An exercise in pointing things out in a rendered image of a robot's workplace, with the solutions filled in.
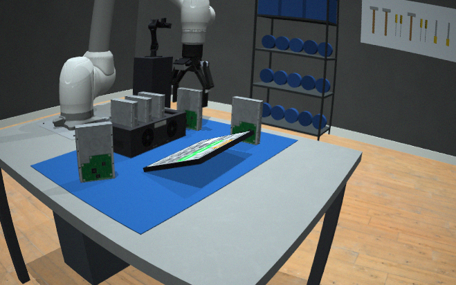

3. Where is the blue mat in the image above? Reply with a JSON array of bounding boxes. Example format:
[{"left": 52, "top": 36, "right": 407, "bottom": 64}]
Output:
[{"left": 31, "top": 119, "right": 298, "bottom": 235}]

